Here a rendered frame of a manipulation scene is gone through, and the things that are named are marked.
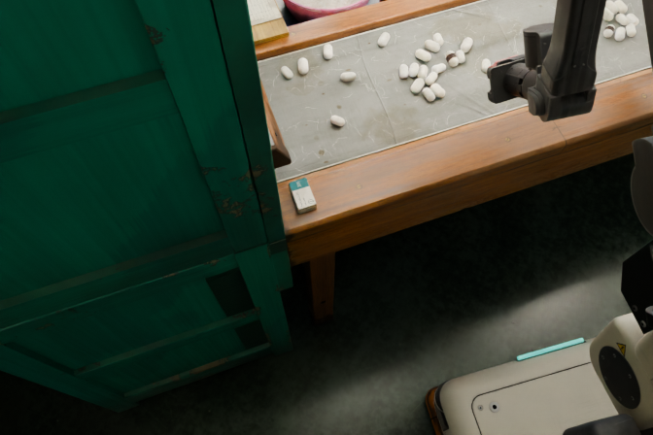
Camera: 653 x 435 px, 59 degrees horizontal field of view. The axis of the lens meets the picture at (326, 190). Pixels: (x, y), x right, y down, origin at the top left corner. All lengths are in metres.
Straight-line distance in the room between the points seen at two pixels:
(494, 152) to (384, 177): 0.22
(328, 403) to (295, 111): 0.89
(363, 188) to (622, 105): 0.57
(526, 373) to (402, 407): 0.39
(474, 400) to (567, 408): 0.22
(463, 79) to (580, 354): 0.75
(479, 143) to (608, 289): 0.96
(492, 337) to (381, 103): 0.89
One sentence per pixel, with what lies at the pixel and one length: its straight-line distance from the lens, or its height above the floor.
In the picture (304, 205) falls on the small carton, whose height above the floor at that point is 0.78.
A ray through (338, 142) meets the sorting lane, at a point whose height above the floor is 0.74.
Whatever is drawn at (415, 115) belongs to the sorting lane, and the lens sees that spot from 1.22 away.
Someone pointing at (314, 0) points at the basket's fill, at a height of 0.73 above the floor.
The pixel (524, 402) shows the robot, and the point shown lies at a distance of 1.53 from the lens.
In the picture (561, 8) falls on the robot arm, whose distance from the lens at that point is 0.84.
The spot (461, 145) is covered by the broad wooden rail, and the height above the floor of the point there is 0.76.
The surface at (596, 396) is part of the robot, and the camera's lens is 1.60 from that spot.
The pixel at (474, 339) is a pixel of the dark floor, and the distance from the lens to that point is 1.83.
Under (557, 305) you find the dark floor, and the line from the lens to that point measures 1.93.
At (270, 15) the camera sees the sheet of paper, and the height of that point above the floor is 0.78.
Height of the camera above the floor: 1.73
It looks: 63 degrees down
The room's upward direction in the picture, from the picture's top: straight up
